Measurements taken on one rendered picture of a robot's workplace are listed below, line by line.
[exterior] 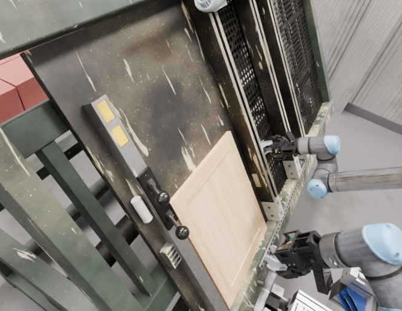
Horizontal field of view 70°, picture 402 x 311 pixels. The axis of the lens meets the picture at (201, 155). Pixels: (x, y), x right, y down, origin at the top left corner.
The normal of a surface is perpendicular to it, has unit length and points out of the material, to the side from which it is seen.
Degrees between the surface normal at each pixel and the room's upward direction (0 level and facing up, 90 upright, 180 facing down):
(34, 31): 56
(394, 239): 28
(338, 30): 90
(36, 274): 0
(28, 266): 0
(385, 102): 90
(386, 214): 0
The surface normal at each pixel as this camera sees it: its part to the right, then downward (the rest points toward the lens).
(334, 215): 0.14, -0.68
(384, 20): -0.53, 0.56
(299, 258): 0.51, -0.38
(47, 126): 0.79, -0.02
